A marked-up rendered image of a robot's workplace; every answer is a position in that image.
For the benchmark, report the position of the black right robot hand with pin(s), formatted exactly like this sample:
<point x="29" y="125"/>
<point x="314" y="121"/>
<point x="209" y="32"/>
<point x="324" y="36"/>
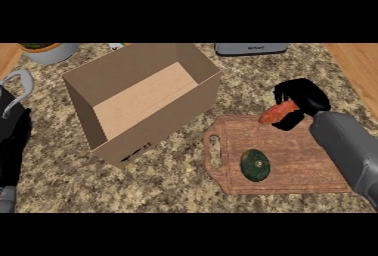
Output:
<point x="308" y="95"/>

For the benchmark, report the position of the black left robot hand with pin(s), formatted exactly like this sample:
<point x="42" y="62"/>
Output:
<point x="11" y="143"/>

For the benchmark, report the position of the orange sweet potato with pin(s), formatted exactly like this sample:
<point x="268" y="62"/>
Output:
<point x="275" y="113"/>

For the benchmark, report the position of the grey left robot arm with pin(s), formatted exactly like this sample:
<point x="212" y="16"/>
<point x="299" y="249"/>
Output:
<point x="7" y="200"/>

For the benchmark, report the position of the wooden cutting board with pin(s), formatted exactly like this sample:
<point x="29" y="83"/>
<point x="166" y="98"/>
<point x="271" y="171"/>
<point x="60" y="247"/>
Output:
<point x="300" y="160"/>

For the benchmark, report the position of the brown cardboard box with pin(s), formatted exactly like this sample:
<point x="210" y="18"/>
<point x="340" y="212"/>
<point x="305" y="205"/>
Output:
<point x="148" y="96"/>

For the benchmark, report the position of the dark grey flat appliance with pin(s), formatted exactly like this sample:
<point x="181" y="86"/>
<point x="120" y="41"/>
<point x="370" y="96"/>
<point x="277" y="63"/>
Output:
<point x="252" y="49"/>

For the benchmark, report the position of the dark green round vegetable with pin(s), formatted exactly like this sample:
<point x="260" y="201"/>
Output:
<point x="255" y="165"/>

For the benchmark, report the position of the grey plant pot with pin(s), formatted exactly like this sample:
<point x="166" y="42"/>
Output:
<point x="52" y="55"/>

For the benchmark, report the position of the small white packet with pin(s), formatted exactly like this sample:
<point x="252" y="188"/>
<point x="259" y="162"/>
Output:
<point x="117" y="46"/>

